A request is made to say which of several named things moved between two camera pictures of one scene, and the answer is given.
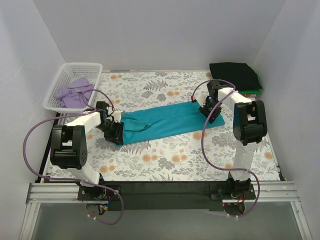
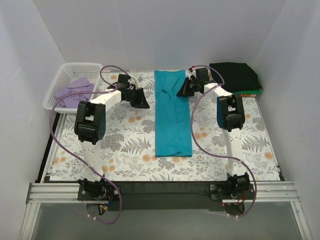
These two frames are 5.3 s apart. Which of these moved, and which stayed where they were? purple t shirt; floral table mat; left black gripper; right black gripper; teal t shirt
Moved: right black gripper; teal t shirt; left black gripper
Stayed: floral table mat; purple t shirt
